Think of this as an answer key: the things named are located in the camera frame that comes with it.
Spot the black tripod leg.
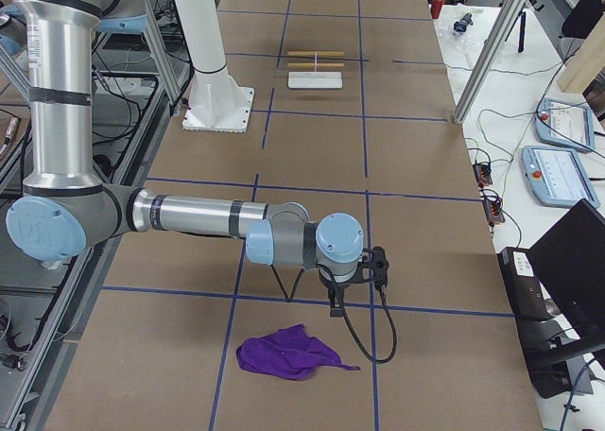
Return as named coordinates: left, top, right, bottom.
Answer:
left=517, top=11, right=527, bottom=53

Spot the lower orange connector box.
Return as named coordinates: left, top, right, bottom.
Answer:
left=482, top=196, right=506, bottom=227

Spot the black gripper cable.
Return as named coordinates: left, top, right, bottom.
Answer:
left=325, top=260, right=399, bottom=364

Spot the black laptop computer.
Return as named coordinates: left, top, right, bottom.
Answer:
left=497, top=198, right=605, bottom=323

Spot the lower teach pendant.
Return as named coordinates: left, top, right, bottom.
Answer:
left=521, top=146, right=600, bottom=208

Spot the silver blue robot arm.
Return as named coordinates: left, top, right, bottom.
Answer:
left=6, top=0, right=368, bottom=317

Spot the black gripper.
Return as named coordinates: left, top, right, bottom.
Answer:
left=320, top=270, right=346, bottom=318

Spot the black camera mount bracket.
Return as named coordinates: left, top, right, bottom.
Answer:
left=350, top=246, right=389, bottom=296

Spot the teach pendant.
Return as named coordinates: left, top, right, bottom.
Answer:
left=535, top=97, right=596, bottom=152
left=521, top=146, right=600, bottom=208

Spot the white pedestal column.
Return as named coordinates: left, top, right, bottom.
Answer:
left=175, top=0, right=254, bottom=133

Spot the aluminium frame post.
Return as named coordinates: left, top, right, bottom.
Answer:
left=453, top=0, right=526, bottom=124

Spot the small blue black tool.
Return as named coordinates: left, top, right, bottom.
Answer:
left=453, top=12, right=474, bottom=35

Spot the upper orange connector box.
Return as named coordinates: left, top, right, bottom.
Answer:
left=473, top=163, right=493, bottom=188

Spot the wooden beam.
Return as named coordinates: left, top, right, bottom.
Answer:
left=558, top=15, right=605, bottom=94

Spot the black monitor stand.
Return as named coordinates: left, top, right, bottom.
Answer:
left=516, top=319, right=604, bottom=399

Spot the upper teach pendant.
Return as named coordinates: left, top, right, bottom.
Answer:
left=535, top=97, right=596, bottom=152

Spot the orange connector box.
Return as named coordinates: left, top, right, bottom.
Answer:
left=473, top=163, right=493, bottom=188
left=482, top=196, right=506, bottom=227

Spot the purple towel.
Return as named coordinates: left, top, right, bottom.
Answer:
left=235, top=324, right=360, bottom=381

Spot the white towel rack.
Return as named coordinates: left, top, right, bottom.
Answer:
left=286, top=50, right=344, bottom=90

